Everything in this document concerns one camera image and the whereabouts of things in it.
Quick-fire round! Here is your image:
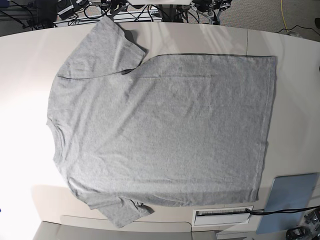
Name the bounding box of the black labelled power box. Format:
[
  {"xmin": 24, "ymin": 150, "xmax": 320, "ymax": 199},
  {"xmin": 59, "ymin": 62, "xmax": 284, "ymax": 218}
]
[{"xmin": 55, "ymin": 0, "xmax": 75, "ymax": 20}]

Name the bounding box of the black device bottom right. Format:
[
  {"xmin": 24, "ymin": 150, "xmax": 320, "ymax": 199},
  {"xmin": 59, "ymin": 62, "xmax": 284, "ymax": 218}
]
[{"xmin": 285, "ymin": 226, "xmax": 311, "ymax": 240}]

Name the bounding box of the black cable over panel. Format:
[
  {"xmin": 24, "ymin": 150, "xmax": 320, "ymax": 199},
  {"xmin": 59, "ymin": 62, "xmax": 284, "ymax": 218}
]
[{"xmin": 246, "ymin": 206, "xmax": 320, "ymax": 216}]

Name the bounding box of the blue-grey flat panel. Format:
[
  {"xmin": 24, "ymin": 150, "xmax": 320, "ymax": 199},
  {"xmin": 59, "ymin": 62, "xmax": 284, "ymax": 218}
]
[{"xmin": 256, "ymin": 173, "xmax": 319, "ymax": 235}]

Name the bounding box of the yellow floor cable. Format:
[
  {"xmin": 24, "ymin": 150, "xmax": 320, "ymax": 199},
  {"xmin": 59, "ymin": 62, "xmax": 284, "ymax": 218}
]
[{"xmin": 279, "ymin": 0, "xmax": 291, "ymax": 31}]

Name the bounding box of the grey T-shirt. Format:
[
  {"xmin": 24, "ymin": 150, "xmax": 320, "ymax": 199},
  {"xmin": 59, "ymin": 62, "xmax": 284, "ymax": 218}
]
[{"xmin": 47, "ymin": 16, "xmax": 277, "ymax": 228}]

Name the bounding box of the white cable grommet box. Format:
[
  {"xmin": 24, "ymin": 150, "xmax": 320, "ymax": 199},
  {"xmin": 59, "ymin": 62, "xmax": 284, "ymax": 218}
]
[{"xmin": 191, "ymin": 206, "xmax": 253, "ymax": 227}]

